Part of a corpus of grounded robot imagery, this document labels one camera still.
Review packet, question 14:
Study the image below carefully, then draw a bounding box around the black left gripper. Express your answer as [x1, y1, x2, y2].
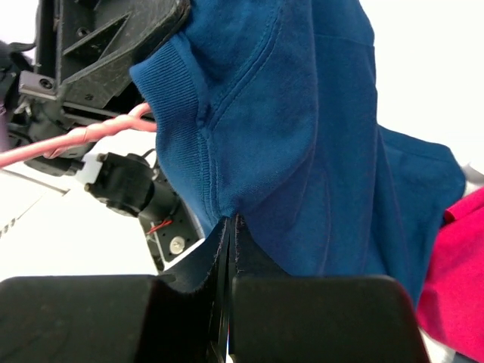
[1, 0, 191, 176]

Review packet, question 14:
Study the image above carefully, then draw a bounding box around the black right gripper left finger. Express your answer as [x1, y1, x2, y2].
[1, 219, 229, 362]

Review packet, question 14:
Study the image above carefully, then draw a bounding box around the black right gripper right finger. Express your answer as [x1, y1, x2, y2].
[228, 216, 429, 362]

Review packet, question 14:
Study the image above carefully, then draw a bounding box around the pink wire hanger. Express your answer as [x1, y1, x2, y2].
[1, 103, 157, 168]

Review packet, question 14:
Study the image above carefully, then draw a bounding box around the blue t shirt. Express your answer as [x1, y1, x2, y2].
[130, 1, 465, 301]

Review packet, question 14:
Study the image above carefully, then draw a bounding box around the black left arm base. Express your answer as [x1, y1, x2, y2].
[138, 185, 205, 274]

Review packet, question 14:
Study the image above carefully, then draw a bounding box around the red t shirt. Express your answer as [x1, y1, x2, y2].
[417, 188, 483, 362]

